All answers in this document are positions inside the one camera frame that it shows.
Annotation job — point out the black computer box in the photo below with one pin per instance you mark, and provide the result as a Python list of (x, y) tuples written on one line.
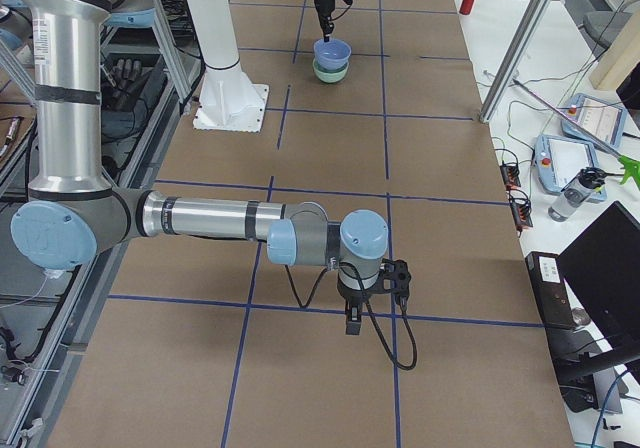
[(549, 290)]

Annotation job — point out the near teach pendant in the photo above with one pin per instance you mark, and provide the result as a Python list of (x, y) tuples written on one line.
[(558, 159)]

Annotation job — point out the upper orange connector box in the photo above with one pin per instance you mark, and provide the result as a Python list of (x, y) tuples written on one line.
[(510, 175)]

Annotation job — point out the wooden board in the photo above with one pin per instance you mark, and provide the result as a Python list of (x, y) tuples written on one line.
[(620, 59)]

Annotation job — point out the far teach pendant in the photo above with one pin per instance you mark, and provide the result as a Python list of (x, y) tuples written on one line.
[(602, 119)]

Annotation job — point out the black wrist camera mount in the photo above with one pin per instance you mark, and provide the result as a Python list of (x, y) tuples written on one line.
[(393, 278)]

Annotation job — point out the lower orange connector box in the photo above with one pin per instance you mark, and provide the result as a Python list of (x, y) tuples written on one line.
[(520, 205)]

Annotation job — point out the teach pendant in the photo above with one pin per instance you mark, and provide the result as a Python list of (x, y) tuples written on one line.
[(602, 119), (558, 159)]

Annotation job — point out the blue bowl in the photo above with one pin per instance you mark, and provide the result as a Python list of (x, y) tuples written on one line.
[(333, 54)]

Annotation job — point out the green bowl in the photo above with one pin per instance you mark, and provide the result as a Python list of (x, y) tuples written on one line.
[(329, 76)]

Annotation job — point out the black monitor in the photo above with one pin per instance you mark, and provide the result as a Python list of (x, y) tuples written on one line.
[(601, 267)]

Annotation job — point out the aluminium frame post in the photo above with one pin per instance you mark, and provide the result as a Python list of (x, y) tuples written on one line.
[(506, 72)]

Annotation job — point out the clear water bottle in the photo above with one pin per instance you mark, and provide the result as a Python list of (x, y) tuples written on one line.
[(587, 181)]

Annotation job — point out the grey office chair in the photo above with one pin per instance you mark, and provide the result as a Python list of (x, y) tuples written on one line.
[(604, 26)]

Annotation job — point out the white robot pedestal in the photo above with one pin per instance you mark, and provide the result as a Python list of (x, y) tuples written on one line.
[(228, 100)]

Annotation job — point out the orange connector box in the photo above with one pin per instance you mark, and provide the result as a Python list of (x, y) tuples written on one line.
[(510, 175), (520, 205)]

